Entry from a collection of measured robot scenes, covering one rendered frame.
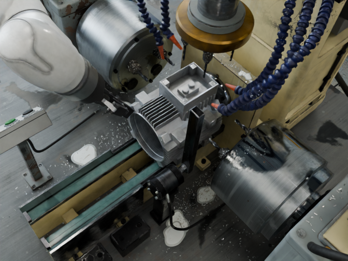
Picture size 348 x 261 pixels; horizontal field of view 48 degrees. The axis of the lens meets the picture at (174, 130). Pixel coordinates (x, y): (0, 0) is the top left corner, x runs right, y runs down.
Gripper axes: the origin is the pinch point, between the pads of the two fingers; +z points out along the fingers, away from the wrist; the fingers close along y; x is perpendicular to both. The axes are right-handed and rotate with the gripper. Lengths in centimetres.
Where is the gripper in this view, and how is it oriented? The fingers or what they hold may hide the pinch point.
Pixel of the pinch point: (123, 109)
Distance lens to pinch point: 102.9
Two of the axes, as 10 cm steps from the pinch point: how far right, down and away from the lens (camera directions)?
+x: -6.9, 7.3, 0.5
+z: 3.2, 2.4, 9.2
